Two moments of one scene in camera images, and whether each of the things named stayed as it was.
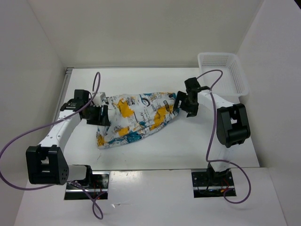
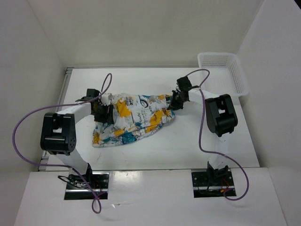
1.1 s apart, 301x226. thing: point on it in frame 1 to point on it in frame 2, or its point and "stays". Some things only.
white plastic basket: (232, 84) stays
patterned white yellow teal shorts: (134, 116) stays
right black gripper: (192, 111) to (173, 105)
